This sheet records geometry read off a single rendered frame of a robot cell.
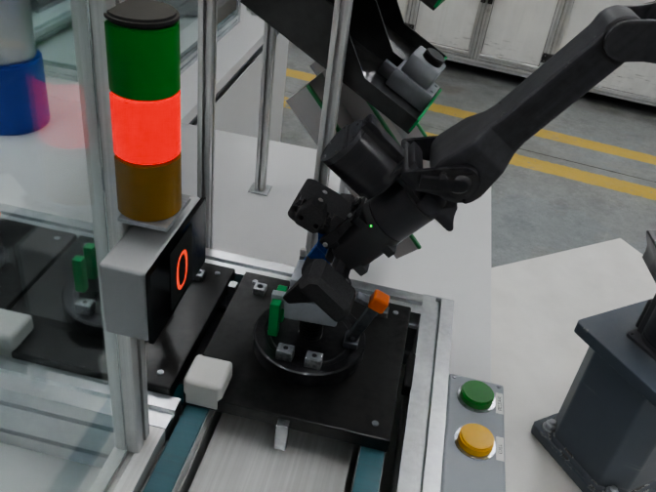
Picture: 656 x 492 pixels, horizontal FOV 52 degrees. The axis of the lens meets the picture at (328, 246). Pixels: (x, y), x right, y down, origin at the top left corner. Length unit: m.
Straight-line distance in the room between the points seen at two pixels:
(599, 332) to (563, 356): 0.27
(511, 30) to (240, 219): 3.64
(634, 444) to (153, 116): 0.66
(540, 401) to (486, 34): 3.89
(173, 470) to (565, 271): 0.83
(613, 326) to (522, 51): 3.96
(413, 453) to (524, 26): 4.11
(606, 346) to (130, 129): 0.58
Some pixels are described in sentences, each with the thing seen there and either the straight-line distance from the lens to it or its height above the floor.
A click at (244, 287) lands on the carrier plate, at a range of 0.94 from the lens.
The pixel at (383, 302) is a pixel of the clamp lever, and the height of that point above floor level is 1.07.
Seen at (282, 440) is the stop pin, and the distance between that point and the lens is 0.79.
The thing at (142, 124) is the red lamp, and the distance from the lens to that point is 0.50.
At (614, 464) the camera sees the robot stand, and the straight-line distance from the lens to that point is 0.92.
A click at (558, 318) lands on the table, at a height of 0.86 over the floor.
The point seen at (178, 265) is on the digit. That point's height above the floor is 1.21.
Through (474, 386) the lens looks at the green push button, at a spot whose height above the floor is 0.97.
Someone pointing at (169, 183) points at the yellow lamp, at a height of 1.29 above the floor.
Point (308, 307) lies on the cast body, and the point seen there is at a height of 1.05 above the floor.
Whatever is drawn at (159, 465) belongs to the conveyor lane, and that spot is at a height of 0.95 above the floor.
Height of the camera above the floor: 1.56
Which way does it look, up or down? 35 degrees down
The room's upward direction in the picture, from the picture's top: 8 degrees clockwise
